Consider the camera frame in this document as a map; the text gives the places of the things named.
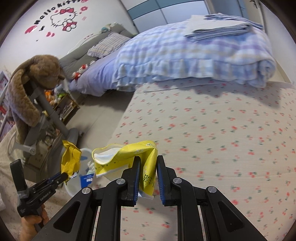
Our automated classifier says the yellow wrapper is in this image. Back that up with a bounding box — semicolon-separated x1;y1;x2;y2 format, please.
61;140;82;183

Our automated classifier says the yellow tissue pack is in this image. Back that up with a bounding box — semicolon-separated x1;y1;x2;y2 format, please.
92;141;158;199

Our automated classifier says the white paper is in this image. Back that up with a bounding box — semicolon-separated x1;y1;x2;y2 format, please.
87;161;95;174

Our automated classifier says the white plastic trash bin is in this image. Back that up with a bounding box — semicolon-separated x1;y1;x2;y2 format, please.
65;148;95;197

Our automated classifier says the person's left hand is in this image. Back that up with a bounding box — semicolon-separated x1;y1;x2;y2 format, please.
20;204;49;241

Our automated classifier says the blue snack box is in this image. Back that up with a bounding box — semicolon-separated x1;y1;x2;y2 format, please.
80;173;94;188

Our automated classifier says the wooden toy shelf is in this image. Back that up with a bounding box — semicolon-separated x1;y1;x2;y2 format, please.
44;84;80;124

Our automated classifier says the white bookshelf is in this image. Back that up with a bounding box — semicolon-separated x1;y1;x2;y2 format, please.
0;71;14;141

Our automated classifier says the cherry print bed sheet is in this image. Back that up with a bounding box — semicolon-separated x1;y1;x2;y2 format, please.
91;77;296;241

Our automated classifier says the red white plush toy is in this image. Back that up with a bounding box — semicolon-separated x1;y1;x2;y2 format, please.
72;64;89;80

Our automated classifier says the purple bed sheet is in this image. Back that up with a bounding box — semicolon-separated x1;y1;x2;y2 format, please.
68;49;120;97

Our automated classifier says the plaid pillow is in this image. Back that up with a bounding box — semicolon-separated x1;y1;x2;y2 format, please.
87;32;131;59

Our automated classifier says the blue plaid ruffled quilt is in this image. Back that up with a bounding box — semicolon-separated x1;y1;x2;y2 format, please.
112;21;276;89

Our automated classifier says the folded blue bedding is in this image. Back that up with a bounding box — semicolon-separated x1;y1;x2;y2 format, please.
184;13;264;42

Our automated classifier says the Hello Kitty wall sticker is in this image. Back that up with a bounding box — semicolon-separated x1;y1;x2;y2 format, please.
24;1;90;37

